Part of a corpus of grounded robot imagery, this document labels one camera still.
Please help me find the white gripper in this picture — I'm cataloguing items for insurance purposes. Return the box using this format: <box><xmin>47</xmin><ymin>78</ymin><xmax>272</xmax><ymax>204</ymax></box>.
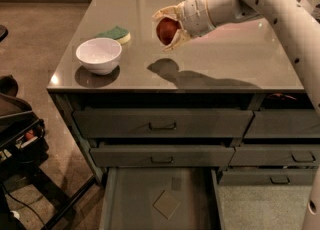
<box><xmin>152</xmin><ymin>0</ymin><xmax>215</xmax><ymax>51</ymax></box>

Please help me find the red apple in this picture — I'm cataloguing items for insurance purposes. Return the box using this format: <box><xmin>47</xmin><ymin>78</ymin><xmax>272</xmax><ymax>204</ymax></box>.
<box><xmin>156</xmin><ymin>18</ymin><xmax>181</xmax><ymax>46</ymax></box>

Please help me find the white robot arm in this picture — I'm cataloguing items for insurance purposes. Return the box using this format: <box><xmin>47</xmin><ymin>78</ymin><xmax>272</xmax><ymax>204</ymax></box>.
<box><xmin>152</xmin><ymin>0</ymin><xmax>320</xmax><ymax>114</ymax></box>

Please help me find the grey drawer cabinet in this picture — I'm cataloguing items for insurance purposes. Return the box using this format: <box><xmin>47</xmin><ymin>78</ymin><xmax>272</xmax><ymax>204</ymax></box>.
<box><xmin>46</xmin><ymin>0</ymin><xmax>320</xmax><ymax>230</ymax></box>

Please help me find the top left drawer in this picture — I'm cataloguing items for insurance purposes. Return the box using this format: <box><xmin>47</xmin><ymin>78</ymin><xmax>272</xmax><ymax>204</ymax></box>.
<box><xmin>73</xmin><ymin>109</ymin><xmax>253</xmax><ymax>138</ymax></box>

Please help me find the middle left drawer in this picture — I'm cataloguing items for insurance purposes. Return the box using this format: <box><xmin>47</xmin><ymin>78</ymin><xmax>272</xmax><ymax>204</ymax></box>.
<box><xmin>90</xmin><ymin>145</ymin><xmax>234</xmax><ymax>167</ymax></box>

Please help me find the top right drawer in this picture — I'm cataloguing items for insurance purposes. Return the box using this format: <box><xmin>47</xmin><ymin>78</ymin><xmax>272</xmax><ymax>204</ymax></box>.
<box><xmin>245</xmin><ymin>110</ymin><xmax>320</xmax><ymax>139</ymax></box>

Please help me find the bottom right drawer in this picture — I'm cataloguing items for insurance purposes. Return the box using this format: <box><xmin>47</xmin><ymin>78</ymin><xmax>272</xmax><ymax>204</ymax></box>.
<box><xmin>219</xmin><ymin>169</ymin><xmax>316</xmax><ymax>185</ymax></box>

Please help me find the middle right drawer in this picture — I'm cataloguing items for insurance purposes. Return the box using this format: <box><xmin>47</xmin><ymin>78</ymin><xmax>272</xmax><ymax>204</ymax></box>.
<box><xmin>229</xmin><ymin>144</ymin><xmax>320</xmax><ymax>166</ymax></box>

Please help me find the open bottom left drawer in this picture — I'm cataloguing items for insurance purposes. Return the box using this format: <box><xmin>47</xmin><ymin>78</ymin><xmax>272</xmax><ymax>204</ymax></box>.
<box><xmin>99</xmin><ymin>168</ymin><xmax>224</xmax><ymax>230</ymax></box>

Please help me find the square tag in drawer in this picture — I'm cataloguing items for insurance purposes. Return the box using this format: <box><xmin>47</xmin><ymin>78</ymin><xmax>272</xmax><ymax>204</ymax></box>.
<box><xmin>153</xmin><ymin>190</ymin><xmax>180</xmax><ymax>220</ymax></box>

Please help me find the green yellow sponge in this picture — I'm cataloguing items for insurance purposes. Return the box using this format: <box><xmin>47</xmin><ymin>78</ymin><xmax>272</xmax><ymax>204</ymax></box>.
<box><xmin>96</xmin><ymin>26</ymin><xmax>131</xmax><ymax>45</ymax></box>

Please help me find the white ceramic bowl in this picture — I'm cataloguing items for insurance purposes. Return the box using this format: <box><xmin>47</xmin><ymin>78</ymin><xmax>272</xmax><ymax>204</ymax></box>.
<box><xmin>76</xmin><ymin>38</ymin><xmax>122</xmax><ymax>75</ymax></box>

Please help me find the black cart with items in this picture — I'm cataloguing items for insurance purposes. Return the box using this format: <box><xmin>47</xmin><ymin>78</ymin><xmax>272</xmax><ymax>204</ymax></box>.
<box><xmin>0</xmin><ymin>75</ymin><xmax>95</xmax><ymax>230</ymax></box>

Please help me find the black cable on floor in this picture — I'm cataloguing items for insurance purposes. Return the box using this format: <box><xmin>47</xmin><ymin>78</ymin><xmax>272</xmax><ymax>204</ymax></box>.
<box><xmin>1</xmin><ymin>185</ymin><xmax>46</xmax><ymax>227</ymax></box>

